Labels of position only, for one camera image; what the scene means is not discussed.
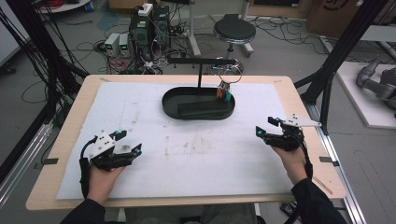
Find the white desk leg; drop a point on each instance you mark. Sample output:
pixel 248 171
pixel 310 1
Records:
pixel 247 46
pixel 193 34

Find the person's right hand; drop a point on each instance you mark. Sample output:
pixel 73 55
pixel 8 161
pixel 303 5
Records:
pixel 294 166

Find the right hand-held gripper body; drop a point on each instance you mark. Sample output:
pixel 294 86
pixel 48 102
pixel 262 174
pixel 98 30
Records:
pixel 288 141

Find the person's left hand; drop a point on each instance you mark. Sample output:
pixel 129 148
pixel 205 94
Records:
pixel 99 185

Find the white table mat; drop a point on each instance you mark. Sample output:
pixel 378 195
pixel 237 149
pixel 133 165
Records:
pixel 186 168

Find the cardboard box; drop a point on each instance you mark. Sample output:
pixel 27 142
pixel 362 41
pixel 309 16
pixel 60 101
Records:
pixel 330 18

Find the round white table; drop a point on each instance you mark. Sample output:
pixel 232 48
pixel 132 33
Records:
pixel 67 6

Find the black computer tower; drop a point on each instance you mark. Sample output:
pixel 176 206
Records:
pixel 140 37
pixel 161 25

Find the black oval tray with hanger stand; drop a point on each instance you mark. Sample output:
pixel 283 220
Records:
pixel 169 102

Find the grey bench power supply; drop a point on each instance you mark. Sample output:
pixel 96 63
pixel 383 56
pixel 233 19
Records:
pixel 124 45
pixel 111 43

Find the white power adapter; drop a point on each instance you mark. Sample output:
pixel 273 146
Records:
pixel 145 10

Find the aluminium rail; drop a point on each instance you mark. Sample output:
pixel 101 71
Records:
pixel 351 199
pixel 25 161

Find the person's legs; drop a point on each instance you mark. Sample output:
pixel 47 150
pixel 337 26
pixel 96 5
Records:
pixel 162 215

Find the black round stool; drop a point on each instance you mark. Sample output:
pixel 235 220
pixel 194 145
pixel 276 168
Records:
pixel 234 30

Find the black rectangular case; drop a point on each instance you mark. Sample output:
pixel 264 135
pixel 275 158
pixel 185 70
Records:
pixel 202 108

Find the wooden table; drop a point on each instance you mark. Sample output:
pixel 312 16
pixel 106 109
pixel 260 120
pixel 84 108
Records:
pixel 62 140

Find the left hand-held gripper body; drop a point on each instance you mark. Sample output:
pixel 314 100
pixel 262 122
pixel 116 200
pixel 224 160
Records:
pixel 107 160

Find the black device on floor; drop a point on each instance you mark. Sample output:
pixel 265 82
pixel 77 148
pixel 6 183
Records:
pixel 289 209

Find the white platform board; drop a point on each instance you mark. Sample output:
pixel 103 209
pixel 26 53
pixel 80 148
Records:
pixel 367 112

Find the grey desk top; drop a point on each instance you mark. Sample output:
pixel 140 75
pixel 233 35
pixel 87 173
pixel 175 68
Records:
pixel 379 33

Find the black tape strip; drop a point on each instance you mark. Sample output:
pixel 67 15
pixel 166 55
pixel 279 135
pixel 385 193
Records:
pixel 50 161
pixel 328 160

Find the black frame strut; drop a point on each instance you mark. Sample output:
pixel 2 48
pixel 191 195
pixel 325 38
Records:
pixel 339 46

